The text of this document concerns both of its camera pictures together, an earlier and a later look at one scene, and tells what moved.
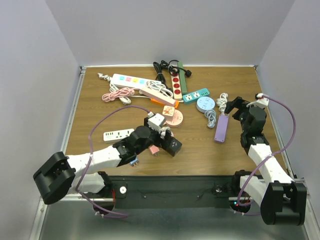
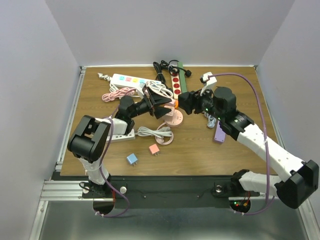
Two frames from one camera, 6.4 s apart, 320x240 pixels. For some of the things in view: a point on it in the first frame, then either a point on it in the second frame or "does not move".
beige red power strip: [176, 86] does not move
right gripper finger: [240, 98] -> [206, 93]
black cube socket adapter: [172, 146] -> [185, 101]
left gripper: [160, 142] -> [158, 111]
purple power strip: [221, 128] does not move
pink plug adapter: [154, 150] does not move
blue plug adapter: [134, 161] does not move
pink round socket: [177, 120] does not move
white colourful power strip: [123, 81] does not move
